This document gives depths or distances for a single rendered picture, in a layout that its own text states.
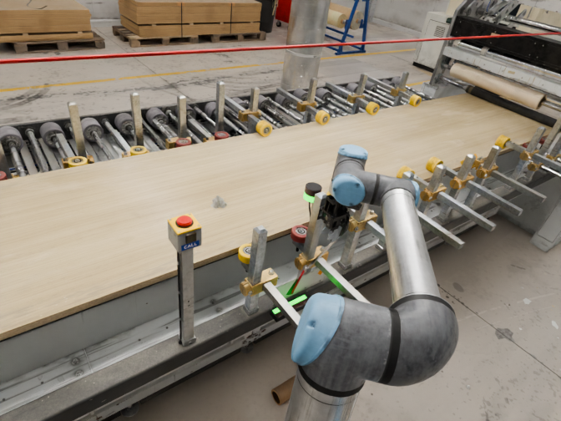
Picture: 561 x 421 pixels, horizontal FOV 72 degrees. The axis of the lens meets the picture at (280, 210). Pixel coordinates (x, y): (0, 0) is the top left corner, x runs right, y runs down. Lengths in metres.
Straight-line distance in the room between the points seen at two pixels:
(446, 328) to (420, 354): 0.07
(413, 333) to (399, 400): 1.71
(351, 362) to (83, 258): 1.08
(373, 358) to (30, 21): 6.50
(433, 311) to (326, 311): 0.18
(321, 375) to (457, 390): 1.90
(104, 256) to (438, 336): 1.13
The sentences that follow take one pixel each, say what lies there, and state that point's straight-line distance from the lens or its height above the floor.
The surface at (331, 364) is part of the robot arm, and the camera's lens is 0.63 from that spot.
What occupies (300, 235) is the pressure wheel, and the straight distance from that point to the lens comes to 1.57.
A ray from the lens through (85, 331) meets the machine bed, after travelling 1.54.
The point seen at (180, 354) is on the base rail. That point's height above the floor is 0.70.
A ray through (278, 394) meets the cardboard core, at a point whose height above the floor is 0.08.
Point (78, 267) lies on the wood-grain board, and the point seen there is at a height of 0.90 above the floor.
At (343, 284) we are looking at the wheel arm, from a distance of 1.48.
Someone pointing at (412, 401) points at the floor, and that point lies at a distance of 2.36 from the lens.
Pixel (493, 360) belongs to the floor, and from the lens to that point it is 2.76.
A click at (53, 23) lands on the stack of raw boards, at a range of 6.84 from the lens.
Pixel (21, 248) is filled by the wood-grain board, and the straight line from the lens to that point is 1.60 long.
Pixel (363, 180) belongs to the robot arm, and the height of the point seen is 1.36.
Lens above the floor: 1.90
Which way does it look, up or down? 36 degrees down
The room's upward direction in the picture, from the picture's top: 9 degrees clockwise
